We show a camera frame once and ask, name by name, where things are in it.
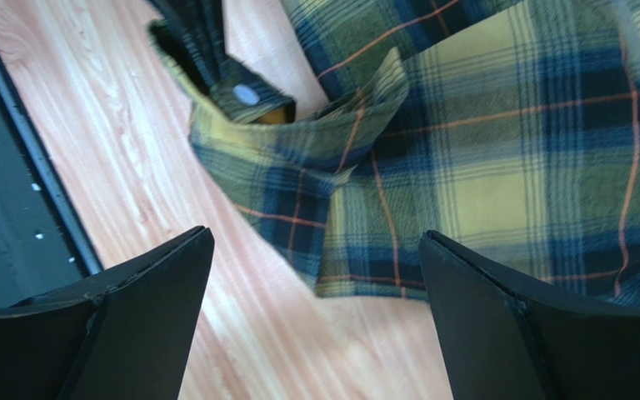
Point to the yellow plaid long sleeve shirt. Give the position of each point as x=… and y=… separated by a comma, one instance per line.
x=511, y=127

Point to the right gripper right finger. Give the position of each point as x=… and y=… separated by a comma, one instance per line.
x=506, y=335

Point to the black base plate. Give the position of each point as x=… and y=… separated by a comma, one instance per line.
x=43, y=244

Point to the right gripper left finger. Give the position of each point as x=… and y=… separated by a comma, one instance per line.
x=124, y=333

